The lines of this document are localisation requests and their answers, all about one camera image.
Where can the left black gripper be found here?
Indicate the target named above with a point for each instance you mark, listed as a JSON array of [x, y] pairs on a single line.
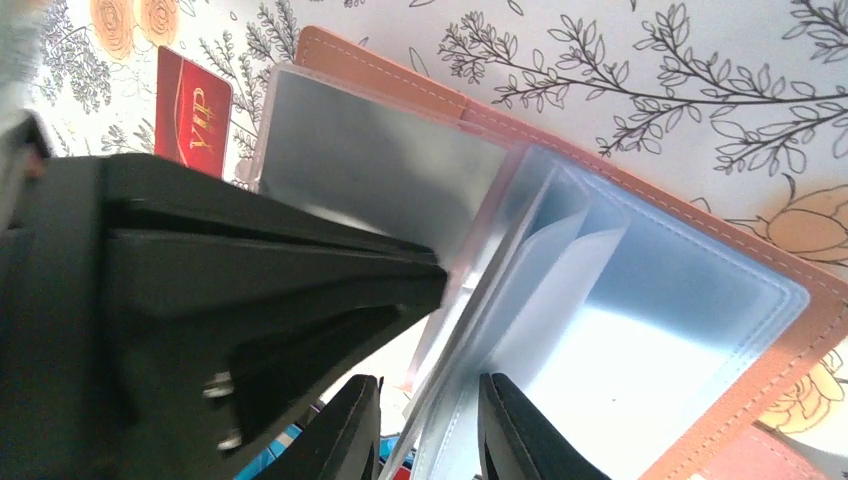
[[65, 411]]

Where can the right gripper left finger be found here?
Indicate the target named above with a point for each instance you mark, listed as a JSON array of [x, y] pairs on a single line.
[[342, 442]]

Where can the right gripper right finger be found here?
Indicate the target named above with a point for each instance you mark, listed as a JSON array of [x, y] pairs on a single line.
[[517, 442]]

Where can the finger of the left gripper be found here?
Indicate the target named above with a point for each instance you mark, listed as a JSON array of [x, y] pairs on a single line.
[[232, 312]]

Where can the lone red card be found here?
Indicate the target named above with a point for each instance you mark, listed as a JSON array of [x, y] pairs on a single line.
[[192, 114]]

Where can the floral patterned table mat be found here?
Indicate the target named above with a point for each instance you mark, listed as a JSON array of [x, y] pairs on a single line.
[[92, 83]]

